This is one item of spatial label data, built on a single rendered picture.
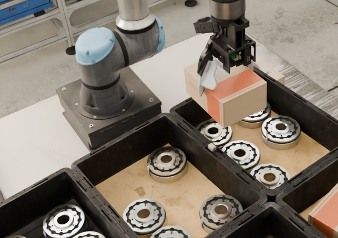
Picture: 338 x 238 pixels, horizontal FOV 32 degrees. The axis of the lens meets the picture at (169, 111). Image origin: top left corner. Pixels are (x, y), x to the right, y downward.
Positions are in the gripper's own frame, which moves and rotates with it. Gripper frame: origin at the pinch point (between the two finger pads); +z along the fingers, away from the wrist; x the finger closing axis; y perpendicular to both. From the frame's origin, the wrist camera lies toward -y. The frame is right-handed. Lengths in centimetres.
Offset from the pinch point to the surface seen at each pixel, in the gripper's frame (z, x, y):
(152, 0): 97, 76, -191
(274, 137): 23.8, 13.6, 2.1
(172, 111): 16.8, -6.5, -15.6
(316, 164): 16.5, 11.1, 20.6
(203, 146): 16.7, -6.8, 0.2
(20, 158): 40, -44, -49
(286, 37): 110, 127, -126
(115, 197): 26.8, -29.9, -6.2
